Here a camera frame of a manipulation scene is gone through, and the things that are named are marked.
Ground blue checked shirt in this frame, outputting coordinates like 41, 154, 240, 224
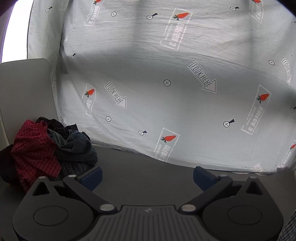
277, 210, 296, 241

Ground dark blue denim jeans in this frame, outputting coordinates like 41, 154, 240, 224
47, 124, 98, 179

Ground black garment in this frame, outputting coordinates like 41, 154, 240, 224
1, 117, 64, 185

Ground red checked shirt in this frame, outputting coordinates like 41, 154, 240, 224
11, 120, 61, 191

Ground printed white backdrop sheet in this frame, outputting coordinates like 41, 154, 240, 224
27, 1, 295, 172

